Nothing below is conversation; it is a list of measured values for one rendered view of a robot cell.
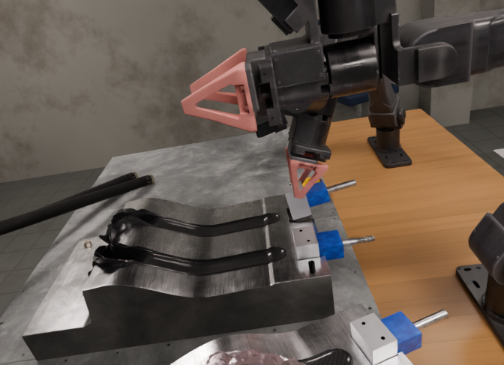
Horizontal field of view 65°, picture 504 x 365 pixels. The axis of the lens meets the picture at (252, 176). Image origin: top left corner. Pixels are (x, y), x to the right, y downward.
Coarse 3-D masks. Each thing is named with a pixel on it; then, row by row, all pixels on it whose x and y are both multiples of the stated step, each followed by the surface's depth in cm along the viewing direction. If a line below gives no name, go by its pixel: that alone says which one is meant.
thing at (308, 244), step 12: (300, 228) 66; (312, 228) 66; (300, 240) 63; (312, 240) 63; (324, 240) 64; (336, 240) 64; (348, 240) 65; (360, 240) 64; (372, 240) 64; (300, 252) 63; (312, 252) 63; (324, 252) 63; (336, 252) 63
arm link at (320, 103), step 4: (320, 100) 62; (324, 100) 63; (300, 104) 60; (304, 104) 60; (308, 104) 59; (312, 104) 60; (316, 104) 61; (320, 104) 62; (324, 104) 64; (284, 108) 62; (288, 108) 61; (292, 108) 61; (296, 108) 60; (300, 108) 60; (304, 108) 60; (308, 108) 60; (312, 108) 61; (316, 108) 62; (320, 108) 64; (292, 112) 61; (296, 112) 61; (300, 112) 60; (304, 112) 62; (308, 112) 63; (312, 112) 64
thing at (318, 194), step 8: (288, 184) 75; (320, 184) 74; (336, 184) 73; (344, 184) 73; (352, 184) 73; (288, 192) 72; (312, 192) 72; (320, 192) 71; (328, 192) 73; (288, 200) 72; (296, 200) 72; (304, 200) 72; (312, 200) 72; (320, 200) 72; (328, 200) 72; (296, 208) 72; (304, 208) 72; (296, 216) 73; (304, 216) 73
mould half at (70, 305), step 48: (96, 240) 85; (144, 240) 69; (192, 240) 73; (240, 240) 72; (288, 240) 68; (96, 288) 59; (144, 288) 59; (192, 288) 62; (240, 288) 61; (288, 288) 60; (48, 336) 63; (96, 336) 63; (144, 336) 64; (192, 336) 64
